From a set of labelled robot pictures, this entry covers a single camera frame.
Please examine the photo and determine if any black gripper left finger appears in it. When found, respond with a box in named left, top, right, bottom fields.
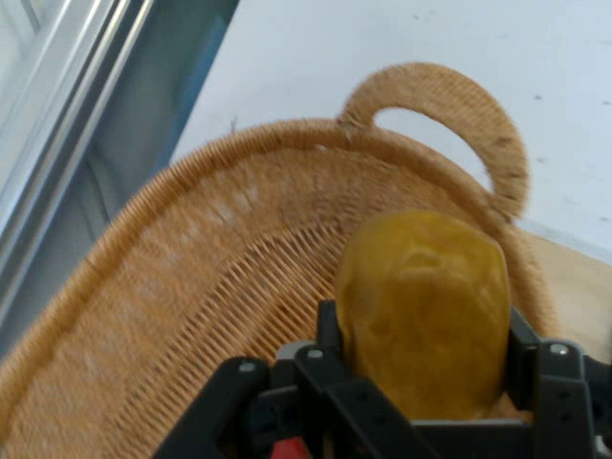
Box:
left=157, top=298, right=442, bottom=459

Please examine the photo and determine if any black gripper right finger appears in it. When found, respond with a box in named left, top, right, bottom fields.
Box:
left=505, top=305, right=612, bottom=459

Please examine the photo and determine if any woven wicker basket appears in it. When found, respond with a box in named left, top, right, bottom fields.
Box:
left=0, top=61, right=561, bottom=459

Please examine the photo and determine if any yellow bell pepper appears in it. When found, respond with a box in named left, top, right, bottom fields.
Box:
left=334, top=208, right=511, bottom=423

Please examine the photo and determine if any aluminium window frame rail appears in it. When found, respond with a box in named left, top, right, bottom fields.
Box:
left=0, top=0, right=160, bottom=331

